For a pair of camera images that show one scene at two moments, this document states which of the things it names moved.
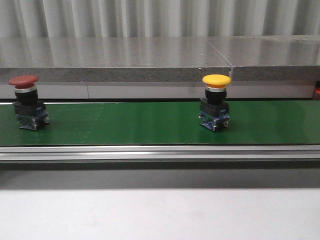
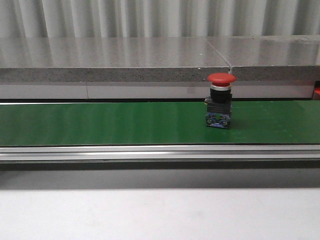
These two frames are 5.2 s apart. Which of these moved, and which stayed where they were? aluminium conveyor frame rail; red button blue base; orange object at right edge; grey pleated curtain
Moved: red button blue base
Stayed: grey pleated curtain; aluminium conveyor frame rail; orange object at right edge
